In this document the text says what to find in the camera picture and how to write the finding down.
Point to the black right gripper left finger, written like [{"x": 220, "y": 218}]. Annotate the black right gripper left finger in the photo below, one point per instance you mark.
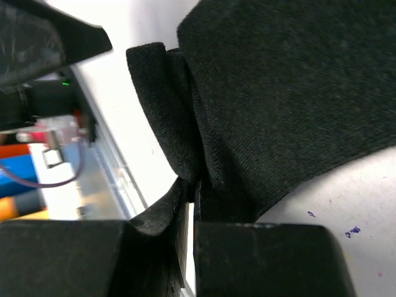
[{"x": 160, "y": 244}]

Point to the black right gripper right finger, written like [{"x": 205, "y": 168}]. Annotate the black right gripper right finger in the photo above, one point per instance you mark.
[{"x": 220, "y": 207}]

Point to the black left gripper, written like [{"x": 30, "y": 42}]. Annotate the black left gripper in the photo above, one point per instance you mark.
[{"x": 37, "y": 39}]

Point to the plain black sock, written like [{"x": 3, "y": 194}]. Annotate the plain black sock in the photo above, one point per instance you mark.
[{"x": 261, "y": 96}]

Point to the aluminium frame rail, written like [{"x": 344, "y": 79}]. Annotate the aluminium frame rail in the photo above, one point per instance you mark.
[{"x": 112, "y": 190}]

